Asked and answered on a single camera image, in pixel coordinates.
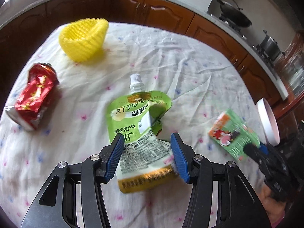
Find green drink carton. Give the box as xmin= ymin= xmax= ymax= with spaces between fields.
xmin=208 ymin=109 xmax=261 ymax=161

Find green spout drink pouch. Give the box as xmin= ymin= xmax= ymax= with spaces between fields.
xmin=106 ymin=74 xmax=177 ymax=194

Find pink white trash bin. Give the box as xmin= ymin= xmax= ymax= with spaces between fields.
xmin=256 ymin=98 xmax=280 ymax=146

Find person right hand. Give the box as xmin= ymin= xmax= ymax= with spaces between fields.
xmin=258 ymin=184 xmax=286 ymax=227

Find floral white tablecloth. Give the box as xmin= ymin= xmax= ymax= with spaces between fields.
xmin=1 ymin=23 xmax=265 ymax=226

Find glass display cabinet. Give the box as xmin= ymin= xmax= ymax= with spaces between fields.
xmin=274 ymin=30 xmax=303 ymax=118

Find crushed red soda can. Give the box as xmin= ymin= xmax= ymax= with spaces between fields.
xmin=4 ymin=63 xmax=59 ymax=131

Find steel stock pot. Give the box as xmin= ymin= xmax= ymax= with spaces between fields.
xmin=260 ymin=30 xmax=285 ymax=62

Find yellow foam fruit net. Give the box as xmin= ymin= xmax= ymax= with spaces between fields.
xmin=59 ymin=18 xmax=109 ymax=63

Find gas stove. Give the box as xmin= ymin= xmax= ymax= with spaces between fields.
xmin=217 ymin=14 xmax=284 ymax=79

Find black wok with lid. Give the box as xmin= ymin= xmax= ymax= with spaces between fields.
xmin=216 ymin=0 xmax=252 ymax=28

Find lower wooden cabinets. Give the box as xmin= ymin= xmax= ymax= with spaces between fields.
xmin=1 ymin=0 xmax=283 ymax=105

